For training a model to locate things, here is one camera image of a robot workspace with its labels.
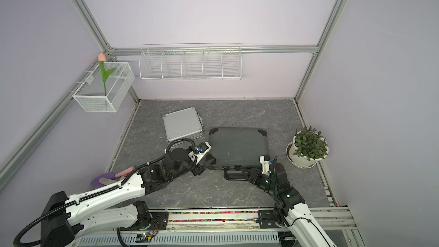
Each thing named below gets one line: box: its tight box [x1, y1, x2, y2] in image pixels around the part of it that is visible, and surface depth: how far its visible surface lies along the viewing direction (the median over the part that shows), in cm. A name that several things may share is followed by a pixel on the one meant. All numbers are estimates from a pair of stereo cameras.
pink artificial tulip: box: [97, 52, 117, 97], surface depth 87 cm
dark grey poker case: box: [208, 127, 270, 181], surface depth 88 cm
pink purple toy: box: [90, 166, 136, 187], surface depth 88 cm
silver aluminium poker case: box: [162, 106, 204, 145], surface depth 105 cm
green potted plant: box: [292, 125, 329, 162], surface depth 80 cm
